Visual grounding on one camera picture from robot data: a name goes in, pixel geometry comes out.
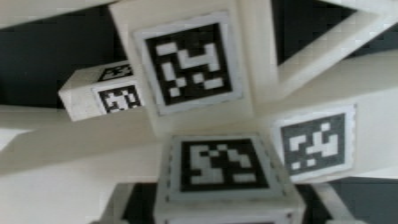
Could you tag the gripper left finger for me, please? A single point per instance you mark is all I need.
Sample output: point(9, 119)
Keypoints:
point(128, 209)

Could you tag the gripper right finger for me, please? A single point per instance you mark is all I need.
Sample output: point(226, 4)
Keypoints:
point(325, 208)

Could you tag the white tagged cube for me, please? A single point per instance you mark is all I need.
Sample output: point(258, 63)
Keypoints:
point(102, 91)
point(222, 184)

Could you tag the white chair back frame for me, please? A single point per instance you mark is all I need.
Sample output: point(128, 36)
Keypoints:
point(68, 158)

